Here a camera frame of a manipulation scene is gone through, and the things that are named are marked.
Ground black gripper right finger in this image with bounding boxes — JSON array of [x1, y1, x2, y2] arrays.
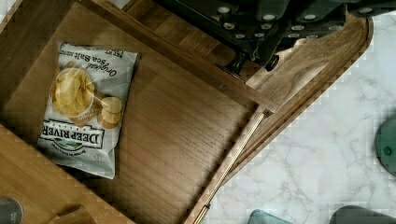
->
[[267, 0, 395, 65]]

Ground wooden drawer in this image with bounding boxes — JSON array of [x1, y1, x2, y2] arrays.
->
[[1, 0, 276, 224]]

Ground wooden serving tray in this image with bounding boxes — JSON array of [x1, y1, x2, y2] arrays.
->
[[122, 0, 375, 185]]

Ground teal box bamboo lid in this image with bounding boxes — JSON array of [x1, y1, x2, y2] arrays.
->
[[247, 209, 291, 224]]

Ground dark spice jar white lid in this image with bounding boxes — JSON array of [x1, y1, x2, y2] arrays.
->
[[0, 197, 23, 224]]

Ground white chips bag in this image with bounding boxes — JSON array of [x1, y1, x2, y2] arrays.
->
[[37, 42, 137, 179]]

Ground white lidded teal canister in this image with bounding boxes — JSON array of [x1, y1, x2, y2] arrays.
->
[[375, 119, 396, 175]]

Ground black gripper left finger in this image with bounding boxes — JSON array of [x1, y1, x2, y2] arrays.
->
[[155, 0, 290, 74]]

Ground black cup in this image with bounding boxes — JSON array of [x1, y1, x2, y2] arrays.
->
[[329, 205, 396, 224]]

